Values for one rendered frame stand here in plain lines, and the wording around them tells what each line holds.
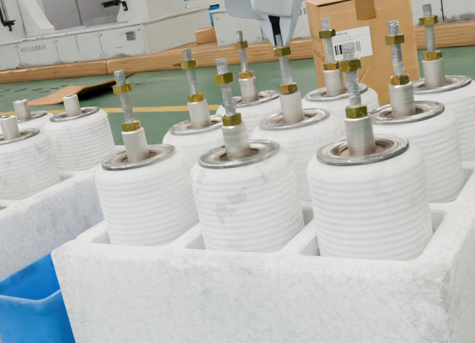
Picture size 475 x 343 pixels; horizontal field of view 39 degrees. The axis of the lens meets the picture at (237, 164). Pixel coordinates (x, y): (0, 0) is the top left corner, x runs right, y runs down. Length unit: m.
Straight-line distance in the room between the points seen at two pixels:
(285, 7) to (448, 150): 0.21
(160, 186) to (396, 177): 0.23
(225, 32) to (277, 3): 2.74
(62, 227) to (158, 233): 0.30
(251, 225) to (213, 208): 0.04
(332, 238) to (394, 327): 0.08
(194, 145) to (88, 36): 3.50
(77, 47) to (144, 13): 0.61
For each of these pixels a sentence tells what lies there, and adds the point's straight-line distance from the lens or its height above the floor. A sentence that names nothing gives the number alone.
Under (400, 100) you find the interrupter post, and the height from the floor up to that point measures 0.27.
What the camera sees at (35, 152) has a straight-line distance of 0.95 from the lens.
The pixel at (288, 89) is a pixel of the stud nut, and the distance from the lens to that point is 0.70.
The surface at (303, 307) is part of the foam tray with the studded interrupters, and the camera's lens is 0.55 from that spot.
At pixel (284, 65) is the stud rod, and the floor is 0.31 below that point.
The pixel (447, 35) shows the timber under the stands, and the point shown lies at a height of 0.04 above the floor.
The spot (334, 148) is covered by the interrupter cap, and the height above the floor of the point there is 0.25.
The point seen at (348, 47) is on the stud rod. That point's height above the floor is 0.34.
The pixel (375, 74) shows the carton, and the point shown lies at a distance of 1.81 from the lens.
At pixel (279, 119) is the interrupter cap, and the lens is 0.72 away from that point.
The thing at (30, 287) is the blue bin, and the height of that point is 0.10.
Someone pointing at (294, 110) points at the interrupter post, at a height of 0.26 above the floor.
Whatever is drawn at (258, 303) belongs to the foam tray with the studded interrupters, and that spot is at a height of 0.15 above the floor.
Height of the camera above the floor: 0.41
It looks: 15 degrees down
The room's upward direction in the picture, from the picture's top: 11 degrees counter-clockwise
